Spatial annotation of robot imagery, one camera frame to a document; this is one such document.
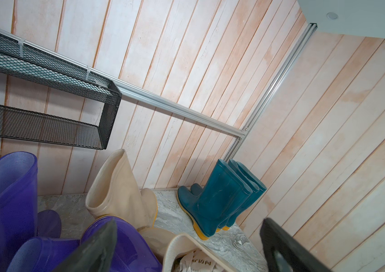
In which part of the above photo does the purple boot far left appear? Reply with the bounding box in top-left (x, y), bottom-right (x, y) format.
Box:
top-left (0, 151), bottom-right (62, 272)

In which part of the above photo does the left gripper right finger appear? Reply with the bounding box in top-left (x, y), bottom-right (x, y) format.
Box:
top-left (260, 218), bottom-right (330, 272)

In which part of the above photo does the teal boot standing back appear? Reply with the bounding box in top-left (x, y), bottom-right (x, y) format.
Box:
top-left (190, 159), bottom-right (268, 232)

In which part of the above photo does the black mesh basket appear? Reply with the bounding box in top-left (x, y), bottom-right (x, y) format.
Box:
top-left (0, 33), bottom-right (122, 150)

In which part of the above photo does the beige boot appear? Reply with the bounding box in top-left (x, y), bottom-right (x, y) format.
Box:
top-left (138, 227), bottom-right (176, 263)
top-left (85, 149), bottom-right (158, 230)
top-left (162, 233), bottom-right (237, 272)

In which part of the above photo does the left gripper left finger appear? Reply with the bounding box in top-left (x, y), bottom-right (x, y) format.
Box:
top-left (54, 219), bottom-right (117, 272)

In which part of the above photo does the purple boot lying centre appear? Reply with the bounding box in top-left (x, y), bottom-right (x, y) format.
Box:
top-left (80, 215), bottom-right (163, 272)

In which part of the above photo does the aluminium frame rail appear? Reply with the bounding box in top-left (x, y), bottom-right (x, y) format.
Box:
top-left (0, 18), bottom-right (248, 138)

